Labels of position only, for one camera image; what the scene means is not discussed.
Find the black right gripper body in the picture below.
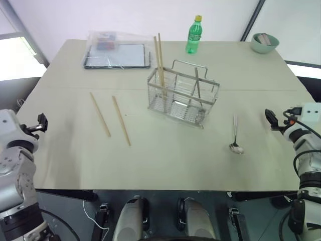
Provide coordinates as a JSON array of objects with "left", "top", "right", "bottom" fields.
[{"left": 270, "top": 115, "right": 293, "bottom": 137}]

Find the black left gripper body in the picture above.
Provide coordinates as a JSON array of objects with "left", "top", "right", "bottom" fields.
[{"left": 20, "top": 122, "right": 42, "bottom": 140}]

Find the metal spoon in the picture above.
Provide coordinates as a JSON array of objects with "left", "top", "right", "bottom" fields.
[
  {"left": 228, "top": 113, "right": 245, "bottom": 155},
  {"left": 191, "top": 67, "right": 207, "bottom": 128}
]

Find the wooden chopstick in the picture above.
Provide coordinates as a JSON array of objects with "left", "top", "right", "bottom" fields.
[
  {"left": 157, "top": 33, "right": 167, "bottom": 99},
  {"left": 112, "top": 95, "right": 132, "bottom": 147},
  {"left": 89, "top": 92, "right": 111, "bottom": 138},
  {"left": 153, "top": 36, "right": 167, "bottom": 101}
]

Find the pale green bowl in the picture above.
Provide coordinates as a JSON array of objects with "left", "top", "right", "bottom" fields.
[{"left": 251, "top": 33, "right": 280, "bottom": 54}]

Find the pink item in bowl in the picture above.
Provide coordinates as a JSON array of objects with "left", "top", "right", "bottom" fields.
[{"left": 257, "top": 33, "right": 274, "bottom": 46}]

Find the colourful small box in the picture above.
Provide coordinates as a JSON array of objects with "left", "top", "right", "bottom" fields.
[{"left": 96, "top": 32, "right": 118, "bottom": 50}]

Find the green plastic bottle yellow cap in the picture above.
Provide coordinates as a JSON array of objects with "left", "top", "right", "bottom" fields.
[{"left": 185, "top": 15, "right": 203, "bottom": 55}]

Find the clear plastic bag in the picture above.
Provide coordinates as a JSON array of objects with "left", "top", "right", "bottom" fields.
[{"left": 82, "top": 30, "right": 158, "bottom": 71}]

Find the grey rounded robot leg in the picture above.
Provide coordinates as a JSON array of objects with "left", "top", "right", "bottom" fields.
[
  {"left": 112, "top": 195, "right": 151, "bottom": 241},
  {"left": 176, "top": 197, "right": 218, "bottom": 241}
]

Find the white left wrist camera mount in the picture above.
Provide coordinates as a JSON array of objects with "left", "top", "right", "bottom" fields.
[{"left": 0, "top": 109, "right": 22, "bottom": 144}]

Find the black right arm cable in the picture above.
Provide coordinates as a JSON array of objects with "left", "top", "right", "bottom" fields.
[{"left": 282, "top": 106, "right": 321, "bottom": 181}]

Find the grey window frame post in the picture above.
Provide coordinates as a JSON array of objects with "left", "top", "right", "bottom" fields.
[{"left": 0, "top": 0, "right": 50, "bottom": 69}]

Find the metal wire cutlery basket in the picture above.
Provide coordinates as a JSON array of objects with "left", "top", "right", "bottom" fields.
[{"left": 146, "top": 59, "right": 221, "bottom": 130}]

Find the dark window frame post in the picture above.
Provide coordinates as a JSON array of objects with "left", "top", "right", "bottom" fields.
[{"left": 239, "top": 0, "right": 267, "bottom": 42}]

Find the black table bracket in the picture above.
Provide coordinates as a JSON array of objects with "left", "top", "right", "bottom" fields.
[
  {"left": 90, "top": 202, "right": 111, "bottom": 241},
  {"left": 228, "top": 206, "right": 249, "bottom": 241}
]

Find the thin white cable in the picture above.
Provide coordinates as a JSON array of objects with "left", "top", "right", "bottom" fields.
[{"left": 82, "top": 199, "right": 110, "bottom": 241}]

